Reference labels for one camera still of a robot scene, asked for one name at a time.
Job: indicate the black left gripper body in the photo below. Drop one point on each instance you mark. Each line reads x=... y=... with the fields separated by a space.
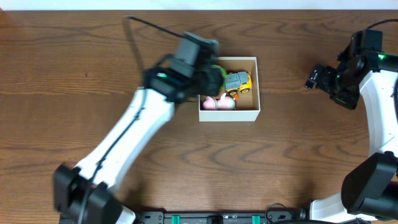
x=212 y=81

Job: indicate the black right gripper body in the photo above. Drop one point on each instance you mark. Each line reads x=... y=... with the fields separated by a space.
x=321 y=76

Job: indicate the pink white duck toy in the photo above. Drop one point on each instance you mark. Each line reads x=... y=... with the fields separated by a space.
x=224 y=103

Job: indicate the green numbered dice ball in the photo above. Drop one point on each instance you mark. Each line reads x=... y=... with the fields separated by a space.
x=223 y=72

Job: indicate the yellow grey toy truck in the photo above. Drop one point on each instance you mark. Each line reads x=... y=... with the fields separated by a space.
x=239 y=82

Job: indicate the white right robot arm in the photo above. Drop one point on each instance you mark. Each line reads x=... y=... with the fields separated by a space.
x=368 y=192

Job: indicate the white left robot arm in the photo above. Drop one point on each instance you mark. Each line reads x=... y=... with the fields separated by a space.
x=85 y=193

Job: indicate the white cardboard box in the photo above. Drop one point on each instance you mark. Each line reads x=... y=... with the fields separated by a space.
x=248 y=104

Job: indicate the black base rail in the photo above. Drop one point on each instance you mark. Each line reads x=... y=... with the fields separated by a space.
x=273 y=214

